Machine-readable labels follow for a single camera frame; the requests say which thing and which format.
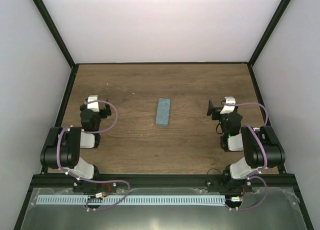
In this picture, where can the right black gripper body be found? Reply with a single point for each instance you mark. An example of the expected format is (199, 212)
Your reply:
(217, 110)

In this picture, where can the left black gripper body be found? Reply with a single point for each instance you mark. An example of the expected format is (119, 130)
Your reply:
(104, 113)

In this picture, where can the blue green glasses case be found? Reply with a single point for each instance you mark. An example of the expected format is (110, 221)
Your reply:
(163, 112)

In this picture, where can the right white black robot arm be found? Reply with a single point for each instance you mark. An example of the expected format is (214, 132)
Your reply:
(260, 145)

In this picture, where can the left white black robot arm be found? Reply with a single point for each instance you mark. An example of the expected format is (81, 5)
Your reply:
(61, 150)

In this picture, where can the shiny metal front plate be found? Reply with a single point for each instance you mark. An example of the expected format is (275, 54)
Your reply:
(271, 208)

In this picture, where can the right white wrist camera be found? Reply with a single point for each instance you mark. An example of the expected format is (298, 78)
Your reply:
(229, 101)

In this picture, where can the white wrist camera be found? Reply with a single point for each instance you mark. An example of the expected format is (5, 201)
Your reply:
(92, 103)
(229, 101)

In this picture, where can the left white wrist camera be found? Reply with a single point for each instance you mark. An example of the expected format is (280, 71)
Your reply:
(92, 103)

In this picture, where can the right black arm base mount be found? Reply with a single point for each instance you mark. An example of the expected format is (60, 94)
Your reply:
(224, 183)

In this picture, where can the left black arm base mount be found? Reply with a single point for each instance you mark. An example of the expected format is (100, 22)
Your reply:
(86, 187)

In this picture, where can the black aluminium frame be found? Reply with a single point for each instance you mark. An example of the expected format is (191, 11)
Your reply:
(44, 176)

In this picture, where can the light blue slotted cable duct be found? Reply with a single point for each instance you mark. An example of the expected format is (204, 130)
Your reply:
(134, 200)

